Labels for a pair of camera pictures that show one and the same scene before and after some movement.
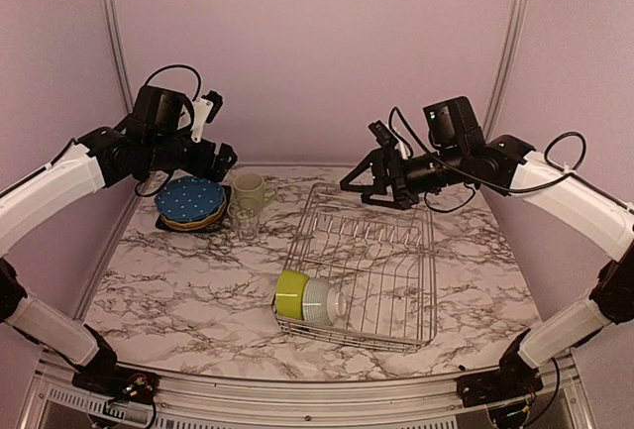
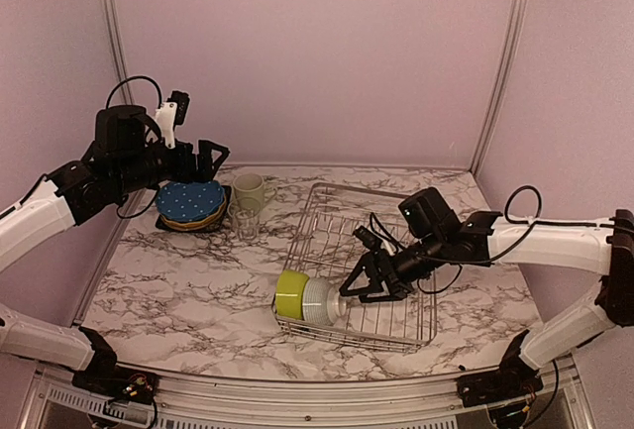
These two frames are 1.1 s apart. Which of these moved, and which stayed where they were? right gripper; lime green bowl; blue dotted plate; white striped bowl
Moved: right gripper
Stayed: white striped bowl; blue dotted plate; lime green bowl
